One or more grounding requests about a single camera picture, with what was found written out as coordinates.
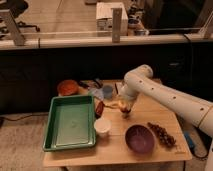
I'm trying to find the red-brown bowl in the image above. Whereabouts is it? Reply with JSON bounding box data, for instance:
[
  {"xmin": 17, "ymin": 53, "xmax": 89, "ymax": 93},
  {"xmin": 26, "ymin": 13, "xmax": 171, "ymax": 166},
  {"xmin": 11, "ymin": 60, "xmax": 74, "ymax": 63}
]
[{"xmin": 57, "ymin": 80, "xmax": 79, "ymax": 96}]

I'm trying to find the small metal cup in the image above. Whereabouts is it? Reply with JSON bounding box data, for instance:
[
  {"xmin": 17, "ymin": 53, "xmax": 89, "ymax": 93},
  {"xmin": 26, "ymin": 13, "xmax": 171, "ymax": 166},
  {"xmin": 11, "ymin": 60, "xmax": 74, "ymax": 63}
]
[{"xmin": 122, "ymin": 113, "xmax": 130, "ymax": 119}]

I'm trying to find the green plastic tray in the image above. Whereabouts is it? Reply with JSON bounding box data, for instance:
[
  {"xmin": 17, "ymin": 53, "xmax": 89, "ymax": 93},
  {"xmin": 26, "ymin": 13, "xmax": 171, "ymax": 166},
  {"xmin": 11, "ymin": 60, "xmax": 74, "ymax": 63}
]
[{"xmin": 43, "ymin": 95, "xmax": 96, "ymax": 152}]

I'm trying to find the white paper cup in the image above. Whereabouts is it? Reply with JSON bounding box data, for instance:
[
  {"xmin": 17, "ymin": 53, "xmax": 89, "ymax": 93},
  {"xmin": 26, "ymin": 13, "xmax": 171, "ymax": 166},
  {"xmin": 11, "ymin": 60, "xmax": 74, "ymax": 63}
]
[{"xmin": 94, "ymin": 118, "xmax": 111, "ymax": 137}]

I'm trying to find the clear plastic bag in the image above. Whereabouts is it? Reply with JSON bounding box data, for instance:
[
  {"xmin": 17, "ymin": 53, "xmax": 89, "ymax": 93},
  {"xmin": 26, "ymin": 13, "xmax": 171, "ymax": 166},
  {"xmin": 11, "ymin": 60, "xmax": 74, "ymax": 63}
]
[{"xmin": 89, "ymin": 88, "xmax": 104, "ymax": 101}]

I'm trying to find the purple bowl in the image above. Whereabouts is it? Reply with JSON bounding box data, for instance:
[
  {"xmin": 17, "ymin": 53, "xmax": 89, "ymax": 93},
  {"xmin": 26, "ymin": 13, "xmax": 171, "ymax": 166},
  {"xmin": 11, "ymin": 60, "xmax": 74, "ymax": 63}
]
[{"xmin": 125, "ymin": 125, "xmax": 155, "ymax": 154}]

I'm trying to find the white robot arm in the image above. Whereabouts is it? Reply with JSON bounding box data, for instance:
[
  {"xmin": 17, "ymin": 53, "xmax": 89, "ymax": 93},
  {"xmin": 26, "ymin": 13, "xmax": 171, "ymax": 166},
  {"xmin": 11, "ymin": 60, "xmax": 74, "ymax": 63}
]
[{"xmin": 120, "ymin": 65, "xmax": 213, "ymax": 171}]

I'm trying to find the bunch of dark grapes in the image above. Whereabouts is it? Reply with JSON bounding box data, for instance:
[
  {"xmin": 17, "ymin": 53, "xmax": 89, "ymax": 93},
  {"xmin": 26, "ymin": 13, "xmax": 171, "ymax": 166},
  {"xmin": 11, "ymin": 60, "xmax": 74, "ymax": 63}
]
[{"xmin": 147, "ymin": 122, "xmax": 176, "ymax": 148}]

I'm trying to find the white cardboard box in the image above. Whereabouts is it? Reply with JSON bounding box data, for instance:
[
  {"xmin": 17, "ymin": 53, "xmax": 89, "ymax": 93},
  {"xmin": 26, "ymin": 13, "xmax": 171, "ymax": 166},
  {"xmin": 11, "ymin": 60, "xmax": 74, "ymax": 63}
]
[{"xmin": 96, "ymin": 2, "xmax": 128, "ymax": 35}]

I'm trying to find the dark rectangular bar box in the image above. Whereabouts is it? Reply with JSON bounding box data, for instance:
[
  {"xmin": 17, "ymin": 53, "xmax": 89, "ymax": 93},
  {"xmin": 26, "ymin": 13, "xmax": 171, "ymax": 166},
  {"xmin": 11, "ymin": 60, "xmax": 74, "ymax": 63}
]
[{"xmin": 115, "ymin": 82, "xmax": 122, "ymax": 95}]

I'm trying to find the blue object on floor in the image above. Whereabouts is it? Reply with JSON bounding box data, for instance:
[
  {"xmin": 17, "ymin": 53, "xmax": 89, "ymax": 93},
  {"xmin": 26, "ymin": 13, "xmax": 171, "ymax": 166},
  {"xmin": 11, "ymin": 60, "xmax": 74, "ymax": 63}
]
[{"xmin": 184, "ymin": 132, "xmax": 195, "ymax": 150}]

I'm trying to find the light blue plastic cup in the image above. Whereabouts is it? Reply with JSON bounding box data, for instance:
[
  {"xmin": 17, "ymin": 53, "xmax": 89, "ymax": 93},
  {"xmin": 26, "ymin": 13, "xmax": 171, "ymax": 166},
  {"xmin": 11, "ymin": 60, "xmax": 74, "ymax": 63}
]
[{"xmin": 102, "ymin": 85, "xmax": 113, "ymax": 99}]

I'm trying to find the red yellow apple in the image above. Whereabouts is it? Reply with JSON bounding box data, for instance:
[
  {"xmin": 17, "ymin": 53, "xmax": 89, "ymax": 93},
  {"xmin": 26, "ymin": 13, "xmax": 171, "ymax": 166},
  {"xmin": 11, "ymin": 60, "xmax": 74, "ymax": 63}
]
[{"xmin": 118, "ymin": 101, "xmax": 128, "ymax": 113}]

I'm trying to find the dark red small object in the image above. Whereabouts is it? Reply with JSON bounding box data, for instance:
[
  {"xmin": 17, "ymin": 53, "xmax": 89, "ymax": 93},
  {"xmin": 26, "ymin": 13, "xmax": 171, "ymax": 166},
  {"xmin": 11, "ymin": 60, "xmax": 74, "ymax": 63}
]
[{"xmin": 95, "ymin": 102, "xmax": 105, "ymax": 118}]

